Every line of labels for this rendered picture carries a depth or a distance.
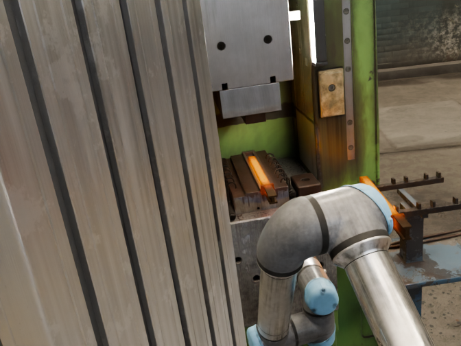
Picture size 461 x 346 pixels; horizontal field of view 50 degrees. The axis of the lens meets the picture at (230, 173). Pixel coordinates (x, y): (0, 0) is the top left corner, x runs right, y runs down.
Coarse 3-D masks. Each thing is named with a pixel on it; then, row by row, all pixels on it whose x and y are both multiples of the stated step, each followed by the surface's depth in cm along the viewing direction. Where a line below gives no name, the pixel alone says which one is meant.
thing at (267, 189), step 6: (252, 156) 204; (252, 162) 197; (258, 162) 196; (252, 168) 195; (258, 168) 190; (258, 174) 184; (264, 174) 184; (264, 180) 179; (264, 186) 172; (270, 186) 172; (264, 192) 173; (270, 192) 167; (270, 198) 167; (270, 204) 165
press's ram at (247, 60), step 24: (216, 0) 150; (240, 0) 151; (264, 0) 152; (216, 24) 153; (240, 24) 154; (264, 24) 155; (288, 24) 155; (216, 48) 155; (240, 48) 156; (264, 48) 157; (288, 48) 158; (216, 72) 158; (240, 72) 159; (264, 72) 160; (288, 72) 161
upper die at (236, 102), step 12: (264, 84) 161; (276, 84) 162; (216, 96) 176; (228, 96) 161; (240, 96) 162; (252, 96) 162; (264, 96) 163; (276, 96) 163; (228, 108) 162; (240, 108) 163; (252, 108) 164; (264, 108) 164; (276, 108) 165
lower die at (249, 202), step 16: (224, 160) 212; (240, 160) 206; (240, 176) 189; (256, 176) 185; (272, 176) 185; (240, 192) 178; (256, 192) 174; (288, 192) 176; (240, 208) 176; (256, 208) 177
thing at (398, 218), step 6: (360, 180) 180; (366, 180) 177; (372, 186) 172; (384, 198) 162; (390, 204) 157; (390, 210) 154; (390, 216) 149; (396, 216) 147; (402, 216) 147; (396, 222) 148; (402, 222) 143; (408, 222) 143; (396, 228) 148; (402, 228) 144; (408, 228) 141; (402, 234) 144; (408, 234) 142
